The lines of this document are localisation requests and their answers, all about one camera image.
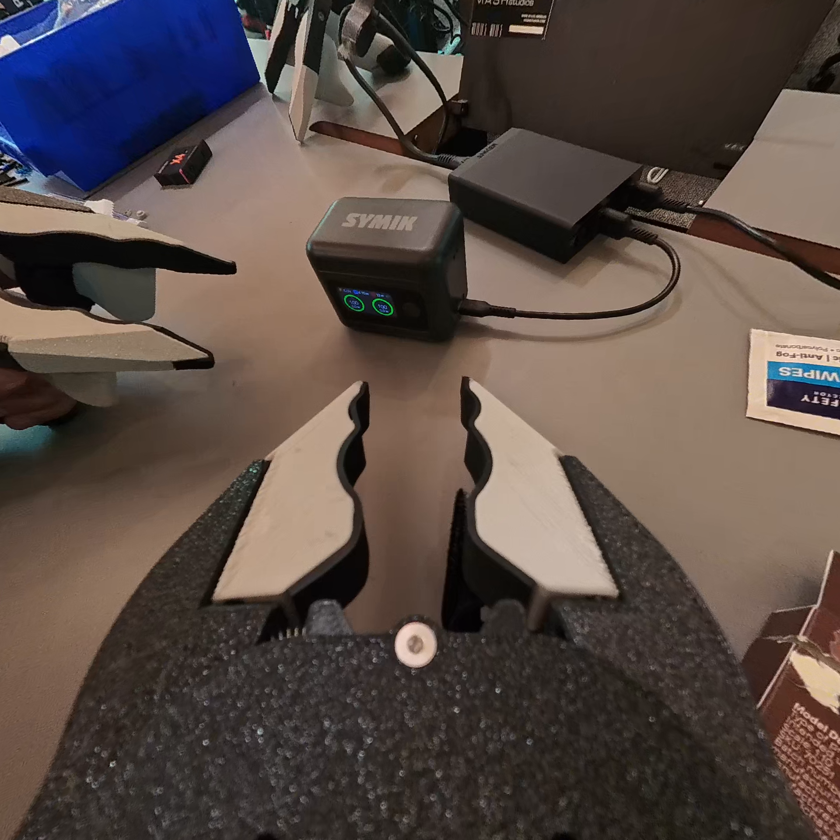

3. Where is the black braided cable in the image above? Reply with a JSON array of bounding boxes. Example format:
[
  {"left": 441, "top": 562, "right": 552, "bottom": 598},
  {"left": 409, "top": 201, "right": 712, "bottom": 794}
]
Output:
[{"left": 617, "top": 180, "right": 840, "bottom": 290}]

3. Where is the black USB-C cable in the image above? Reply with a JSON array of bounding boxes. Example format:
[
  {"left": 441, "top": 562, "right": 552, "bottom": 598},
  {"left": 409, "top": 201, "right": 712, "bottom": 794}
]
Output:
[{"left": 457, "top": 210, "right": 681, "bottom": 324}]

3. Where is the spare grey black gripper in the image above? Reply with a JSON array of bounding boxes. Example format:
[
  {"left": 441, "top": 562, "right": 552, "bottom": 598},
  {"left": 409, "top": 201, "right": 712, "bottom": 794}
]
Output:
[{"left": 264, "top": 0, "right": 358, "bottom": 144}]

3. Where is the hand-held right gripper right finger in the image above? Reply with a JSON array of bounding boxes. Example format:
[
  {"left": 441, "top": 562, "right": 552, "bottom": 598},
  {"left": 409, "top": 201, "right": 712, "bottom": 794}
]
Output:
[{"left": 441, "top": 376, "right": 620, "bottom": 632}]

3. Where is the thick black power cord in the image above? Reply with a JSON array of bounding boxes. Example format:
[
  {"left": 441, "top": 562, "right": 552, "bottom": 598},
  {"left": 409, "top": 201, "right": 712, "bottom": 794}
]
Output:
[{"left": 341, "top": 20, "right": 476, "bottom": 168}]

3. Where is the black power adapter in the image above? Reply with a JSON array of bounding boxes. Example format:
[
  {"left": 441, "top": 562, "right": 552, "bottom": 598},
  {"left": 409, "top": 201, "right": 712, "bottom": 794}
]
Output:
[{"left": 448, "top": 128, "right": 645, "bottom": 265}]

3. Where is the white blue lens wipe packet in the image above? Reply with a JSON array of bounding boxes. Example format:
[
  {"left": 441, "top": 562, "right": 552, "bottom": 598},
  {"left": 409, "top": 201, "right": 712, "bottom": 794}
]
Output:
[{"left": 746, "top": 328, "right": 840, "bottom": 435}]

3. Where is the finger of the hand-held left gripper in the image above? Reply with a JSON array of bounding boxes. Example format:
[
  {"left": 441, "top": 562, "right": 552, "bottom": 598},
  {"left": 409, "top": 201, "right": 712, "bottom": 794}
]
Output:
[
  {"left": 0, "top": 302, "right": 216, "bottom": 409},
  {"left": 0, "top": 200, "right": 238, "bottom": 317}
]

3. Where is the person's left hand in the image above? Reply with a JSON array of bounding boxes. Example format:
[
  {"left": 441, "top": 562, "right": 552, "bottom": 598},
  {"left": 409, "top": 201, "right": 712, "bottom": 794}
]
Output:
[{"left": 0, "top": 366, "right": 84, "bottom": 432}]

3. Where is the small black red-print box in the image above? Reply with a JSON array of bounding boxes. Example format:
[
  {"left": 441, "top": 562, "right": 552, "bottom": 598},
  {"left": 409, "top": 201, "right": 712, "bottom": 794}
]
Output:
[{"left": 154, "top": 139, "right": 213, "bottom": 188}]

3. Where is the brown cardboard box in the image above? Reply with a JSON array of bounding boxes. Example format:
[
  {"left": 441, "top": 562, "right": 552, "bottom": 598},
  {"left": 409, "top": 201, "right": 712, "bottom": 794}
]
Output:
[{"left": 742, "top": 551, "right": 840, "bottom": 840}]

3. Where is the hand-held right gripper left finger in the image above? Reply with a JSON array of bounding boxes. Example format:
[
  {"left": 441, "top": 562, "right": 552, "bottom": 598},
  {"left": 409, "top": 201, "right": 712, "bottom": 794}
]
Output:
[{"left": 211, "top": 379, "right": 370, "bottom": 632}]

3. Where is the blue plastic bin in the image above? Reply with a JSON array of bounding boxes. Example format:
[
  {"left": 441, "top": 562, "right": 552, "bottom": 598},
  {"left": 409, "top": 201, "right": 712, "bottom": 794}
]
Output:
[{"left": 0, "top": 0, "right": 261, "bottom": 193}]

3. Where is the large black white-label box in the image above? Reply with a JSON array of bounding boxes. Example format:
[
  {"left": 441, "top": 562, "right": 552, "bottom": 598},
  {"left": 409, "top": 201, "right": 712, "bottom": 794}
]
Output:
[{"left": 459, "top": 0, "right": 818, "bottom": 181}]

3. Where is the grey cable strap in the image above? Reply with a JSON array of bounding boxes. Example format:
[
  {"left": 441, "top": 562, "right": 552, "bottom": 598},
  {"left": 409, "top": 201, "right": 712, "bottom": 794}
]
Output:
[{"left": 338, "top": 0, "right": 395, "bottom": 67}]

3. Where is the black battery charging case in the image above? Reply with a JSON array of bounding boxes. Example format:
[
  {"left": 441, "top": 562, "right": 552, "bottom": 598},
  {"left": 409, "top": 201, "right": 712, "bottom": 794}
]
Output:
[{"left": 305, "top": 197, "right": 468, "bottom": 343}]

